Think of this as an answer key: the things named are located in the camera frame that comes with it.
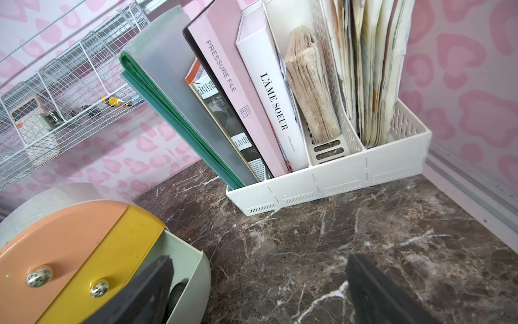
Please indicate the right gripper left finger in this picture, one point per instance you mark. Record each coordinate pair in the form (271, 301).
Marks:
(143, 300)

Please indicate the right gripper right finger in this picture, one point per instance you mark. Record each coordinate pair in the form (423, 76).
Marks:
(376, 299)

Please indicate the black earphone case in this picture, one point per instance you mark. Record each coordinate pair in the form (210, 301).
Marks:
(174, 298)

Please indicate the grey bottom drawer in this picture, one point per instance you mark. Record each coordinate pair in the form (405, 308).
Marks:
(188, 263)

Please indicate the orange top drawer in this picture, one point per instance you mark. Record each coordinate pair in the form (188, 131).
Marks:
(38, 263)

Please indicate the white round drawer cabinet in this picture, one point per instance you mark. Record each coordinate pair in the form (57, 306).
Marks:
(46, 203)

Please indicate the yellow drawer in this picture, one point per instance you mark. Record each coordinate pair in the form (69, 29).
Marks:
(110, 267)

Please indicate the white file organizer box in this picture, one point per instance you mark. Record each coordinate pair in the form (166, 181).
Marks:
(356, 167)

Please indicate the yellow black utility knife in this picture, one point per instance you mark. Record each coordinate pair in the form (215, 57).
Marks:
(115, 102)

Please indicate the grey stapler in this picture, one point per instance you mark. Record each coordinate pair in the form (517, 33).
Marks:
(50, 120)

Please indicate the pink white calculator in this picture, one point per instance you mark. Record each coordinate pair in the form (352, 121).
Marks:
(27, 116)

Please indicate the teal green folder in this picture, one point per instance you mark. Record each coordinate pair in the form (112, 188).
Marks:
(155, 63)

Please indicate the stack of magazines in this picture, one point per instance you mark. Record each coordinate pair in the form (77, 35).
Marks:
(350, 64)

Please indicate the black binder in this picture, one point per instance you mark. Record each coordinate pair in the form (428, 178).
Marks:
(212, 35)

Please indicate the white pink book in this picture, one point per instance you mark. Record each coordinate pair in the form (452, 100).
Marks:
(259, 53)

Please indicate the white wire wall shelf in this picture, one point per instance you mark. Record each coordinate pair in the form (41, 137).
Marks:
(73, 84)

